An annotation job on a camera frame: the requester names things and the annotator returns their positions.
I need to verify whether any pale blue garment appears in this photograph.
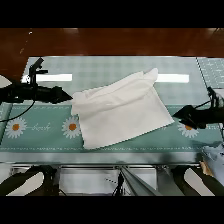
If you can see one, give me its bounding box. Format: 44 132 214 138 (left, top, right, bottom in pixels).
200 141 224 188

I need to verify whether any silver frame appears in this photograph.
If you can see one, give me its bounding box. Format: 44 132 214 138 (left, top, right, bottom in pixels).
0 151 224 197

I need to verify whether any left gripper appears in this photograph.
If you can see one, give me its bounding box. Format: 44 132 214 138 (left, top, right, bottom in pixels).
34 85 57 105

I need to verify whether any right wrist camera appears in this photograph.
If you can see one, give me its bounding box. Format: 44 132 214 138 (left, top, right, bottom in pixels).
206 86 224 108

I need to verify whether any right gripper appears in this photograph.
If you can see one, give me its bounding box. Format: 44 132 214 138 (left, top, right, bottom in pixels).
185 104 209 131

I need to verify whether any white T-shirt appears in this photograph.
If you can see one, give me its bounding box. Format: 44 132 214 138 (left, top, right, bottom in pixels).
70 67 175 150

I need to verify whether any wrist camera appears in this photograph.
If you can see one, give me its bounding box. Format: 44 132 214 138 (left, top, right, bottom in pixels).
27 57 50 88
206 86 224 108

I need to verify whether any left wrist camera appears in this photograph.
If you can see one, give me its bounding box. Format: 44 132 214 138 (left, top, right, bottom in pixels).
27 57 50 88

